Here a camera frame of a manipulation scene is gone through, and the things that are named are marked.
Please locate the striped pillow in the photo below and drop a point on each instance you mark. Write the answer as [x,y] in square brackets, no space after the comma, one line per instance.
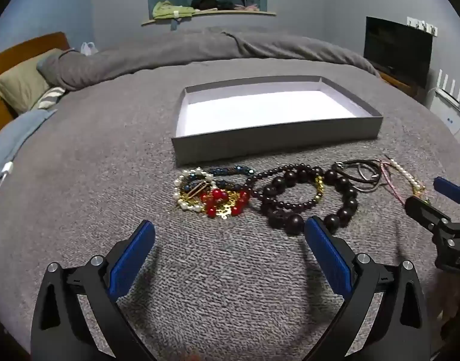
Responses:
[49,97]

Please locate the silver hoop bangle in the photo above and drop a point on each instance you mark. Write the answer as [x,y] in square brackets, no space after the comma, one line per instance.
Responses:
[358,175]

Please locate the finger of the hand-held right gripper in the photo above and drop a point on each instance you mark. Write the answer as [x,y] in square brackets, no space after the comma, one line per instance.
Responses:
[450,190]
[425,210]

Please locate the pearl hair clip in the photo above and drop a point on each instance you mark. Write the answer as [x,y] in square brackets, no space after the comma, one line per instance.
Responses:
[402,171]

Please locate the wooden window sill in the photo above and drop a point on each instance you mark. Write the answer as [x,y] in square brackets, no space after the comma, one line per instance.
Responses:
[233,13]

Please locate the wooden television stand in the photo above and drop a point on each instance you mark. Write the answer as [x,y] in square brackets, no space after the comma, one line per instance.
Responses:
[402,82]

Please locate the folded grey duvet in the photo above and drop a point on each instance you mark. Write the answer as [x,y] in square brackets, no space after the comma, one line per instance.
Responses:
[215,49]

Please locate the black television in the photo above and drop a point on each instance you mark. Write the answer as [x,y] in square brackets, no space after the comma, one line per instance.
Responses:
[399,49]

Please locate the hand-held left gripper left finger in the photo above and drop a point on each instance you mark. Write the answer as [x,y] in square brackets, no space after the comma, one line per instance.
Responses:
[134,255]

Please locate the white router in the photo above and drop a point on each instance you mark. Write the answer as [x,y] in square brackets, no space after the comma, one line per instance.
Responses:
[449,94]

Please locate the olive pillow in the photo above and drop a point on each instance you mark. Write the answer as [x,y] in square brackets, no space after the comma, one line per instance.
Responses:
[23,82]

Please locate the shallow grey cardboard box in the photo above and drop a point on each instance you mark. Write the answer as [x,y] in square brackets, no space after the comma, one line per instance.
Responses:
[252,112]

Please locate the brown hair clip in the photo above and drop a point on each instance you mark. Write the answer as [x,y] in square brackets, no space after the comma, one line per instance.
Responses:
[198,189]

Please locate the white appliance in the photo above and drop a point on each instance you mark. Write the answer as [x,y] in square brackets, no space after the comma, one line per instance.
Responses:
[447,116]

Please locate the light blue blanket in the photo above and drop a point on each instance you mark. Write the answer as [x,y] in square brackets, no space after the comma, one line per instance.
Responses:
[12,135]

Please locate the pink trinket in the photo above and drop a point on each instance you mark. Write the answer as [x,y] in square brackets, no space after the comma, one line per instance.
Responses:
[248,7]

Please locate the white wall hooks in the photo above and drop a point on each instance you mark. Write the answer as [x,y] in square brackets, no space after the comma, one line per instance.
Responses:
[421,26]

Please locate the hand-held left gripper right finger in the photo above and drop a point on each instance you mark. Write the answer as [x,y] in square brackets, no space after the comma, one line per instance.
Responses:
[327,255]

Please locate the white plastic bag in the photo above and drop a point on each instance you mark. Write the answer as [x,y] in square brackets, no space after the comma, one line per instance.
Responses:
[89,49]

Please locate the green cloth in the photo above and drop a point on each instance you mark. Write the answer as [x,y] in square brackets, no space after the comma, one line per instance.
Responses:
[166,9]

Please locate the wooden headboard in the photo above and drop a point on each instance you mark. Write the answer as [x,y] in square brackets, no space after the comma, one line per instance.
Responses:
[12,56]

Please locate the black cloth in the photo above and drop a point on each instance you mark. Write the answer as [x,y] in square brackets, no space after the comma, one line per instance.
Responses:
[225,5]
[203,3]

